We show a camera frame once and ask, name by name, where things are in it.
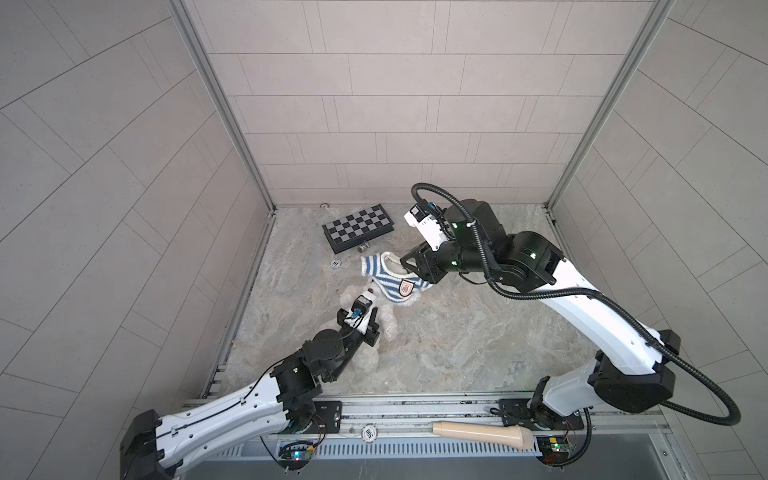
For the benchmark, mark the white teddy bear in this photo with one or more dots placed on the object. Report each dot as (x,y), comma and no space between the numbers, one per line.
(364,357)

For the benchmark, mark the right circuit board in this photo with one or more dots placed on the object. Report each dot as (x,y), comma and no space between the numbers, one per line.
(553,449)

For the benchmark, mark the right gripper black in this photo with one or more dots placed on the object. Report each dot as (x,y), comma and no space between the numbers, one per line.
(426,263)

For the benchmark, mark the left circuit board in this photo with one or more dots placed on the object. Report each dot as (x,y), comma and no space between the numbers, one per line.
(295,456)

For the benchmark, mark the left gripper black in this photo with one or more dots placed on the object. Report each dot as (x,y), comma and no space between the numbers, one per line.
(367,337)

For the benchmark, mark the blue white striped sweater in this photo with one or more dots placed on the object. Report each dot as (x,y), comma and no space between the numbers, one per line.
(398,285)

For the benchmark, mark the black white chessboard box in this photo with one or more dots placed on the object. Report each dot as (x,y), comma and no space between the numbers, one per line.
(355,229)

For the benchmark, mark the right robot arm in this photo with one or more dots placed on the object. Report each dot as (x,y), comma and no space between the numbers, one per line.
(626,372)

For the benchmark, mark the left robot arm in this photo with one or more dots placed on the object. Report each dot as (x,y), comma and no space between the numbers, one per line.
(281,401)

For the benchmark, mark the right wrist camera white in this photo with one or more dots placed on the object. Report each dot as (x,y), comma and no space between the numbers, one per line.
(427,225)

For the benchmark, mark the beige wooden handle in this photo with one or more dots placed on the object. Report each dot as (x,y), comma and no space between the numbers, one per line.
(516,437)

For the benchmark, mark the circuit board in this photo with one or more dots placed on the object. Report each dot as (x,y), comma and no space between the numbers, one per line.
(295,456)
(553,449)

